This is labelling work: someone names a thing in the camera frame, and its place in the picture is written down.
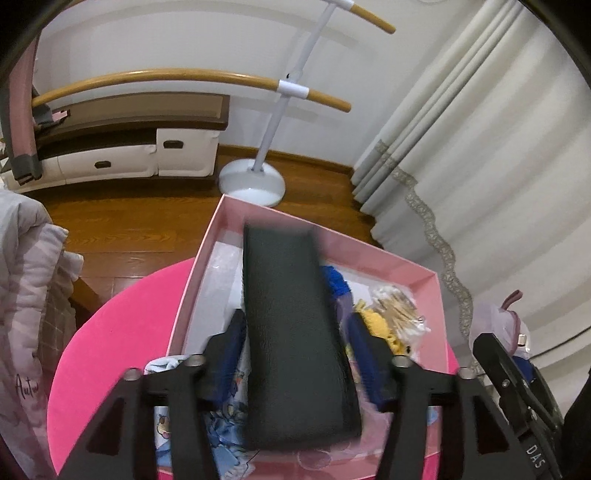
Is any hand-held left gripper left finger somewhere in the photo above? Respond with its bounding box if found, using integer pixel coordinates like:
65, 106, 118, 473
58, 309, 250, 480

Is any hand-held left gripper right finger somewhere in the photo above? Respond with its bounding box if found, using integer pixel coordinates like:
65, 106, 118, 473
346, 313, 541, 480

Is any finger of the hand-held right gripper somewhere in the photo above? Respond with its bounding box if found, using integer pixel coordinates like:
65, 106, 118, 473
471, 332, 565, 431
512, 356, 567, 417

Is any blue printed ribbon pouch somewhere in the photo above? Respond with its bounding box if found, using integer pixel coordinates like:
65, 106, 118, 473
142, 355, 260, 480

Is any bag of cotton swabs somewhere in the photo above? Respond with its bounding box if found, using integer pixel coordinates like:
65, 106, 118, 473
368, 284, 433, 343

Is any black leather case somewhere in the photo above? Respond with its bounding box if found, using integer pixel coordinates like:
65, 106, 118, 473
242, 224, 363, 452

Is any pink cardboard box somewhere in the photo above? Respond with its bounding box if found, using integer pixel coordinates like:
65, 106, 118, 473
157, 194, 452, 480

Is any yellow crochet toy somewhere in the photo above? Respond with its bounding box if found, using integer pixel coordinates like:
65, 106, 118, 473
352, 299, 417, 357

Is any blue crochet piece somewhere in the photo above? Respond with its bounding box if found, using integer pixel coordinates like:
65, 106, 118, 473
320, 264, 354, 302

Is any white barre stand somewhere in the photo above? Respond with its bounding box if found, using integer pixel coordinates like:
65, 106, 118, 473
219, 0, 356, 208

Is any grey pink quilt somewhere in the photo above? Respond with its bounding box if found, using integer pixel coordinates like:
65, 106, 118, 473
0, 186, 85, 480

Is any cream lace-trimmed curtain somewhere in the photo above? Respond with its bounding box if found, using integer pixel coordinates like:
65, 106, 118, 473
350, 0, 591, 371

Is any low white brown cabinet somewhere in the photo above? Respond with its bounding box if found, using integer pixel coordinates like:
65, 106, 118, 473
0, 92, 231, 195

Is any small grey pink cloth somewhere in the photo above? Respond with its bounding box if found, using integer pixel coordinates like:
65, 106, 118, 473
31, 103, 71, 131

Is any pink grey hanging mat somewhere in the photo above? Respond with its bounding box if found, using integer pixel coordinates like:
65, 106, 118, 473
0, 27, 45, 182

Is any short wooden barre rail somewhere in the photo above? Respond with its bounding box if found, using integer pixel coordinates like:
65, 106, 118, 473
31, 68, 352, 113

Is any long wooden barre rail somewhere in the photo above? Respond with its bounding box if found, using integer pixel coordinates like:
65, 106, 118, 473
323, 0, 397, 34

